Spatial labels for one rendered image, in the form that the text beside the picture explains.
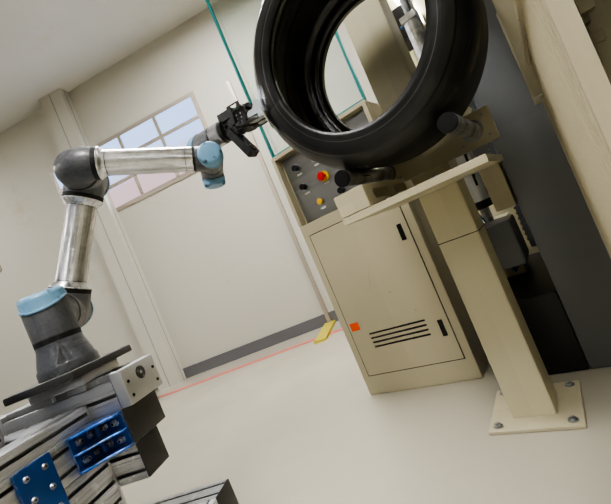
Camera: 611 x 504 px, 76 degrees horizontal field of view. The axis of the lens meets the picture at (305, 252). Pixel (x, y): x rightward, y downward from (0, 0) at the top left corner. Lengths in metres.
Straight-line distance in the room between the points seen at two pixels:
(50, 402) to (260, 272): 3.31
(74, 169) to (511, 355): 1.41
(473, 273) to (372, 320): 0.68
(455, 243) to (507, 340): 0.34
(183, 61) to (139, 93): 0.63
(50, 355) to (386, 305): 1.29
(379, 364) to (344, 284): 0.41
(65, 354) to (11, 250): 5.00
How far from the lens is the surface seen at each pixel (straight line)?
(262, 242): 4.31
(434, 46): 0.95
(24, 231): 6.01
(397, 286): 1.79
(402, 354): 1.91
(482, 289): 1.36
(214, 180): 1.35
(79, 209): 1.39
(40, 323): 1.23
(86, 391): 1.17
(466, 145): 1.28
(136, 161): 1.25
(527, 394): 1.48
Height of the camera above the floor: 0.75
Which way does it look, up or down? 1 degrees up
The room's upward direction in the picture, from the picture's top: 23 degrees counter-clockwise
